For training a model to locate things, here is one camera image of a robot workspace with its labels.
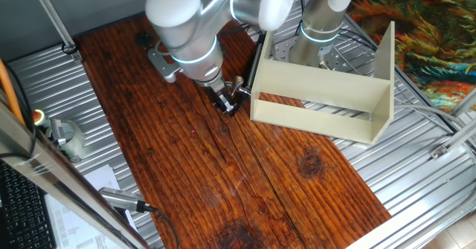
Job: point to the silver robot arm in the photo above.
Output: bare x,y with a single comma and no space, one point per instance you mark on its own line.
186,26

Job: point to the beige wooden stand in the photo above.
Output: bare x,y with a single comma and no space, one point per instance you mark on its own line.
316,85

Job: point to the black C-clamp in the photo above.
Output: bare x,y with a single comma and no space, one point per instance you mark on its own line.
256,59

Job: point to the black keyboard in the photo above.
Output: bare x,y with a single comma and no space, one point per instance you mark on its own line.
22,215

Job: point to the large aluminium frame beam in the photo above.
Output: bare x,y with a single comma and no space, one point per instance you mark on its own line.
56,174

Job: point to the aluminium profile strut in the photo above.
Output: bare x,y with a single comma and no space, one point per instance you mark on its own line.
457,139
465,104

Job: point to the brown wooden board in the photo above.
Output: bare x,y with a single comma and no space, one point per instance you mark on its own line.
186,160

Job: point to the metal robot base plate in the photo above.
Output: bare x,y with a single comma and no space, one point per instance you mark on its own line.
282,50

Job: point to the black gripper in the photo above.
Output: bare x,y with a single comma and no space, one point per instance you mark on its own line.
217,91

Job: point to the red emergency stop button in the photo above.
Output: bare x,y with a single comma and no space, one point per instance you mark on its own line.
38,116

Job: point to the thin aluminium pole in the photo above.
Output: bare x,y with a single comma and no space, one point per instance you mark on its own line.
52,15

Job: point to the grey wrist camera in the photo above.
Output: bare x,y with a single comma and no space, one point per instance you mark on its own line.
161,65

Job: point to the orange tube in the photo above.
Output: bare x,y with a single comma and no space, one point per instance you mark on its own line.
9,89

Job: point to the colourful patterned cloth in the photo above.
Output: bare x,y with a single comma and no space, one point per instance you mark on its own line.
427,37

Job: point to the printed paper sheets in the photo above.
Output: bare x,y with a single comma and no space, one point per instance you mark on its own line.
74,226

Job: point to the pale aluminium edge beam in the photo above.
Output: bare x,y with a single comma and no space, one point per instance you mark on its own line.
409,226

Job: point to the clear tape roll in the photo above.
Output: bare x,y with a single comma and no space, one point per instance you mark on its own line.
76,145

